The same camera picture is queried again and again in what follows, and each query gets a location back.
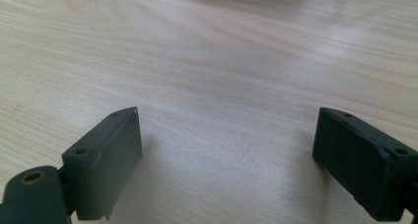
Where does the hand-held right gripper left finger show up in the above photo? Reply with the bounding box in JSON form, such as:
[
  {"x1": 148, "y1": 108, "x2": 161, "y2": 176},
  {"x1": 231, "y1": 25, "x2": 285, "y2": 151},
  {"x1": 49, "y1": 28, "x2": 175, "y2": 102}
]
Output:
[{"x1": 61, "y1": 106, "x2": 144, "y2": 221}]

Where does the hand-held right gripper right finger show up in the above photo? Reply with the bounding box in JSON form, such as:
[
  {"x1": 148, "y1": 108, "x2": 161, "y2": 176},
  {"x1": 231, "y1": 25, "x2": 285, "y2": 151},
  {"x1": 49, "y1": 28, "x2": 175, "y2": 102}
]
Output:
[{"x1": 312, "y1": 107, "x2": 418, "y2": 222}]

